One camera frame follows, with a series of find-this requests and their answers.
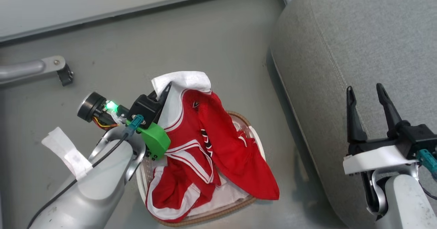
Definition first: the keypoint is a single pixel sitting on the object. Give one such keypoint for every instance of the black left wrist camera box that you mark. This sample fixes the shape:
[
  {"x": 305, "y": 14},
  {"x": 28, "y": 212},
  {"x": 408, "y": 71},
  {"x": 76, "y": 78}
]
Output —
[{"x": 145, "y": 108}]

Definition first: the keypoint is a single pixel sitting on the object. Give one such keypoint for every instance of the grey partition bottom rail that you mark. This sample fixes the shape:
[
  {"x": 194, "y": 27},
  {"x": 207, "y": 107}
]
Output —
[{"x": 136, "y": 9}]

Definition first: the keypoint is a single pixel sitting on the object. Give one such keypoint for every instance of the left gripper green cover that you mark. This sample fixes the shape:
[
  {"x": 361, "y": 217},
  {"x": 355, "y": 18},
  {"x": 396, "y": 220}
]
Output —
[{"x": 155, "y": 140}]

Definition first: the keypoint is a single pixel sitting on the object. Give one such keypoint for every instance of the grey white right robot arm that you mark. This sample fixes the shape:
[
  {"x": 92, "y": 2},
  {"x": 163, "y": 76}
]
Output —
[{"x": 406, "y": 205}]

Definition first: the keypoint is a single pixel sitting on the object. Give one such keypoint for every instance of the teal right camera connector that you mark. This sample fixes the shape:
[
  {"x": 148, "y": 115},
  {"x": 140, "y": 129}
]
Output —
[{"x": 428, "y": 160}]

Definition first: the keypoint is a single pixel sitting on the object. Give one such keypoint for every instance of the white tape strip on arm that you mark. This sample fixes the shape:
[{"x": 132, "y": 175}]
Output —
[{"x": 66, "y": 152}]

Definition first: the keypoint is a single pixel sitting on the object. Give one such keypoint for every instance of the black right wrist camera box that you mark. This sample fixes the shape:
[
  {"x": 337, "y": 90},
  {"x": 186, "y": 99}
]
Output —
[{"x": 421, "y": 137}]

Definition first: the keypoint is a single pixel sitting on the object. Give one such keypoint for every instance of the white basket with brown rim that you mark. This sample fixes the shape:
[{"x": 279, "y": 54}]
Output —
[{"x": 145, "y": 174}]

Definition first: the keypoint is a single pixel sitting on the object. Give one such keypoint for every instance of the teal camera connector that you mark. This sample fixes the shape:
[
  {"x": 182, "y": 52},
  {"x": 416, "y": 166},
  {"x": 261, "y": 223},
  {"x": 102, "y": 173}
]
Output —
[
  {"x": 136, "y": 122},
  {"x": 428, "y": 160}
]

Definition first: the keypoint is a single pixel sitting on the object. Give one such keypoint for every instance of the teal left camera connector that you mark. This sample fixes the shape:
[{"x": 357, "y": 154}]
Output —
[{"x": 136, "y": 122}]

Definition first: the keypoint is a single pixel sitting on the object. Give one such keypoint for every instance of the white shiny basket liner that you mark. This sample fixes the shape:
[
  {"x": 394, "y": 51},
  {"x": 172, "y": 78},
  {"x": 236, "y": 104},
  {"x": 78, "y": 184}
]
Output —
[{"x": 235, "y": 192}]

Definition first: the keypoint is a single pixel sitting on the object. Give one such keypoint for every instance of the grey fabric sofa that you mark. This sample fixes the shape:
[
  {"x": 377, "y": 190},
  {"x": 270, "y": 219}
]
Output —
[{"x": 358, "y": 51}]

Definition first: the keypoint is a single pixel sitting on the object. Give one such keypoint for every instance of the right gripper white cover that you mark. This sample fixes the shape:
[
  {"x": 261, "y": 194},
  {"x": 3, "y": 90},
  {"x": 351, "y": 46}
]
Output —
[{"x": 375, "y": 159}]

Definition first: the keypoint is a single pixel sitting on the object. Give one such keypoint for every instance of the red basketball shorts white trim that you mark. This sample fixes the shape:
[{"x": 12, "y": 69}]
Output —
[{"x": 232, "y": 147}]

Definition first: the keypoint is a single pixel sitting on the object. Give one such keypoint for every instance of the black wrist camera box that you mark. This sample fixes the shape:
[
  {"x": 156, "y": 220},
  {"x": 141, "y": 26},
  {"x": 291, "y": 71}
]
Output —
[
  {"x": 421, "y": 137},
  {"x": 145, "y": 108}
]

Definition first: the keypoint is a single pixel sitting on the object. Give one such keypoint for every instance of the long grey partition foot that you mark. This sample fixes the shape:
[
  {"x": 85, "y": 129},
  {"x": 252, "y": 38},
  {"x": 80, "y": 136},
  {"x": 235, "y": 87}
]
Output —
[{"x": 24, "y": 70}]

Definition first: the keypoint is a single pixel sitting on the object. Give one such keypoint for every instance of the black caster wheel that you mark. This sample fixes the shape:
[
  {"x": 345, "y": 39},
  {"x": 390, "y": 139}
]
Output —
[{"x": 66, "y": 75}]

